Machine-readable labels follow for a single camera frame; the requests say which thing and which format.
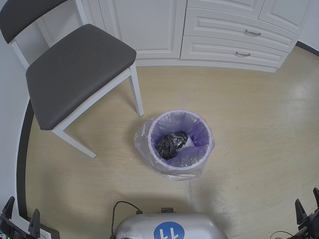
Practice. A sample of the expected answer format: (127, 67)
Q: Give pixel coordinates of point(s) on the purple plastic bag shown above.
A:
(196, 133)

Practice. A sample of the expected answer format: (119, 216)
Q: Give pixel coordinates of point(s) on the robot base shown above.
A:
(174, 223)

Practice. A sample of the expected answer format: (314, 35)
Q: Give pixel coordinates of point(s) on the crumpled black plastic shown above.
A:
(170, 143)

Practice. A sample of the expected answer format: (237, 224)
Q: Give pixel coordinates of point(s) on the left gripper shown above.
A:
(17, 231)

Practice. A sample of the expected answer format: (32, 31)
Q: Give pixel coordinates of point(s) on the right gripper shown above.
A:
(312, 223)

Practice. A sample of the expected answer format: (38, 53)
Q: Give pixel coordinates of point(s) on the grey cushioned white chair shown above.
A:
(74, 71)

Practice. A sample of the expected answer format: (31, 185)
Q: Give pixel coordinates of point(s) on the white trash bin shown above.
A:
(184, 170)

